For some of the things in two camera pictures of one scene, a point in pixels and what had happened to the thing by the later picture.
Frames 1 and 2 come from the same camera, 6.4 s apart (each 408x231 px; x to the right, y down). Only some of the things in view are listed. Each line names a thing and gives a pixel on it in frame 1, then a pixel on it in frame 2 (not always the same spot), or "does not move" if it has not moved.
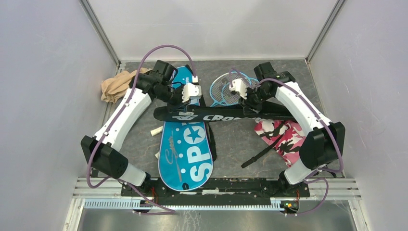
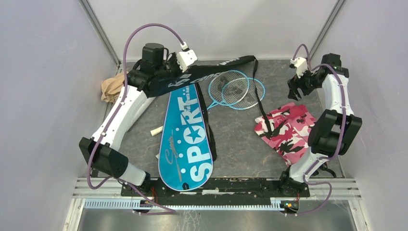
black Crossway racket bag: (210, 113) to (198, 71)
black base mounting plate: (216, 189) does not move
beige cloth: (113, 87) does not move
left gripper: (180, 106) to (173, 58)
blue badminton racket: (219, 89) does not move
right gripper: (249, 104) to (294, 83)
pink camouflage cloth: (289, 147) does not move
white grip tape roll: (156, 131) does not move
